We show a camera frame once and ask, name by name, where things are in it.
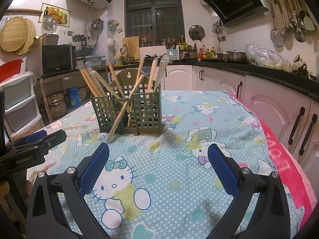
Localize black wok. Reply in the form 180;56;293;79
146;53;167;63

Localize row of hanging steel utensils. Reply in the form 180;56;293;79
278;0;316;43

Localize steel faucet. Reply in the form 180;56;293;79
120;44;130;60

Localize black range hood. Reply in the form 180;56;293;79
200;0;269;28

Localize person's left hand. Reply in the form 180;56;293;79
0;179;12;221

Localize round bamboo tray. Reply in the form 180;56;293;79
0;17;28;52

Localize wall caddy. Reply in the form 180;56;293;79
108;19;123;33

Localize wooden rolling pin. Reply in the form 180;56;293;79
6;8;43;13

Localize pink towel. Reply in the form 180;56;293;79
228;93;318;229

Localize fruit wall poster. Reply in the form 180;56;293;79
38;3;71;28

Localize black microwave oven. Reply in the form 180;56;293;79
41;44;76;76

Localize steel pot with brass handle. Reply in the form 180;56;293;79
33;33;60;46

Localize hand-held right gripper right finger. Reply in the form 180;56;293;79
207;143;292;239

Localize hanging steel colander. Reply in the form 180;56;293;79
90;19;104;31

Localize blue can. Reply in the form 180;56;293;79
66;87;81;109

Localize wooden shelf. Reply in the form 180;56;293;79
36;65;110;125

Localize wooden stick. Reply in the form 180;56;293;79
40;78;53;123

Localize black kitchen countertop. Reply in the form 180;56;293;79
164;59;319;97

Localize wire mesh skimmer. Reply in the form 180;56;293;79
270;4;285;48

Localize row of windowsill jars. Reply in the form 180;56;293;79
140;35;197;50

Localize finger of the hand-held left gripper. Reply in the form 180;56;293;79
37;129;68;153
9;129;48;150

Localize white plastic drawer unit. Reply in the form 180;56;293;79
0;71;41;137

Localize bundle of wooden chopsticks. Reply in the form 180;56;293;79
76;57;171;143

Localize green plastic utensil basket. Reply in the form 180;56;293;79
91;68;162;135

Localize green spatula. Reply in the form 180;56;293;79
298;0;316;31

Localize glass pot lid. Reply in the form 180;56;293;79
42;15;58;34

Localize bunch of mushrooms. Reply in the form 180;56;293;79
291;54;312;79

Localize round wooden board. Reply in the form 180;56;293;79
14;19;36;55

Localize stacked steel pots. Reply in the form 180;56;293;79
45;92;68;120

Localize white knife holder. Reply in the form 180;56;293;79
166;48;180;61

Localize clear plastic bag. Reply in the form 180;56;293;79
245;44;292;71

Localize red plastic basin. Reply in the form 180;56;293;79
0;59;23;82

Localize blender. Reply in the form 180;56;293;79
72;34;88;51

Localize dark framed window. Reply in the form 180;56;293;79
125;0;185;40

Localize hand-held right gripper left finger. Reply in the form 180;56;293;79
26;143;111;239

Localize row of condiment bottles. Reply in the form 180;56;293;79
198;45;217;60

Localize rectangular wooden cutting board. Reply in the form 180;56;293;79
122;36;140;60

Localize cartoon cat printed blanket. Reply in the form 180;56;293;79
26;90;306;239

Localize dark pot lid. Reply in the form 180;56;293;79
188;25;205;41

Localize grey plastic storage box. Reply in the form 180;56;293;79
83;55;106;68

